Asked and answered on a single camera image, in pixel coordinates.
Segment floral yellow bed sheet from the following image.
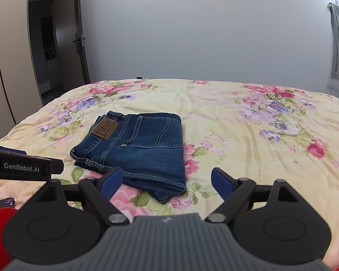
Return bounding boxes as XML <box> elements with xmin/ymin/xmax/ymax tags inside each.
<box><xmin>0</xmin><ymin>78</ymin><xmax>339</xmax><ymax>271</ymax></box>

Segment dark brown door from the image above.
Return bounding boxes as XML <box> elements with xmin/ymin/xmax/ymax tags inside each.
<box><xmin>54</xmin><ymin>0</ymin><xmax>91</xmax><ymax>92</ymax></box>

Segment black smartphone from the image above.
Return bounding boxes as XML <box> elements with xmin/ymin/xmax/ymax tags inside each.
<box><xmin>0</xmin><ymin>197</ymin><xmax>15</xmax><ymax>214</ymax></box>

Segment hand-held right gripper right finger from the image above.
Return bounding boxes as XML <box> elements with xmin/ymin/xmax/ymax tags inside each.
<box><xmin>204</xmin><ymin>167</ymin><xmax>303</xmax><ymax>224</ymax></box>

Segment blue denim pants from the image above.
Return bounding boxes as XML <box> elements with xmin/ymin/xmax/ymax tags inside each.
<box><xmin>70</xmin><ymin>111</ymin><xmax>187</xmax><ymax>204</ymax></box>

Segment black door handle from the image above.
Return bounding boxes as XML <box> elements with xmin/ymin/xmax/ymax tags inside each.
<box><xmin>71</xmin><ymin>33</ymin><xmax>87</xmax><ymax>46</ymax></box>

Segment beige wardrobe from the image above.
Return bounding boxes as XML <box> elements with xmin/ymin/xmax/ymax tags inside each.
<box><xmin>0</xmin><ymin>0</ymin><xmax>45</xmax><ymax>145</ymax></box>

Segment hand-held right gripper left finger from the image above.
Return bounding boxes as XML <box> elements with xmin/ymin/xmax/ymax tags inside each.
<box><xmin>31</xmin><ymin>166</ymin><xmax>129</xmax><ymax>226</ymax></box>

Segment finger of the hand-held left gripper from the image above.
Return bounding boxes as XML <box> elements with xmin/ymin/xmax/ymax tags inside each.
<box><xmin>0</xmin><ymin>146</ymin><xmax>28</xmax><ymax>156</ymax></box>
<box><xmin>51</xmin><ymin>158</ymin><xmax>64</xmax><ymax>175</ymax></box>

